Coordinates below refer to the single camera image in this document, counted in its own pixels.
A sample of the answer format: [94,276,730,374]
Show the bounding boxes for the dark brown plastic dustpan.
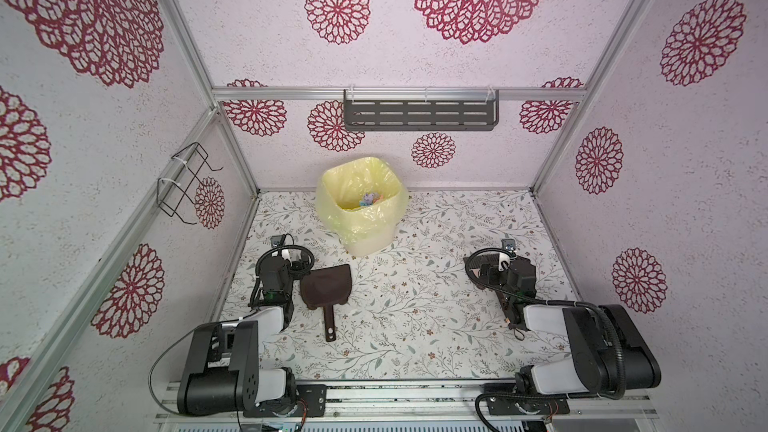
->
[300,264,352,342]

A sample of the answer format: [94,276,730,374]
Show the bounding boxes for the bin with yellow-green bag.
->
[315,157,409,257]

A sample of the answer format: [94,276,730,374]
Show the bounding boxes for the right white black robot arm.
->
[464,248,662,400]

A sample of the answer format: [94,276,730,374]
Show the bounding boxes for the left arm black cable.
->
[148,233,316,415]

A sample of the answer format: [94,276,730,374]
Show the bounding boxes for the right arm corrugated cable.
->
[464,247,628,432]

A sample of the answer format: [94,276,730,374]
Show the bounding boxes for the black wire wall rack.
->
[155,142,223,226]

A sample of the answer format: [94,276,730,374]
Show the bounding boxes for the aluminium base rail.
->
[154,379,659,424]

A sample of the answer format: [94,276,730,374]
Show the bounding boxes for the dark grey wall shelf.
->
[342,90,499,132]

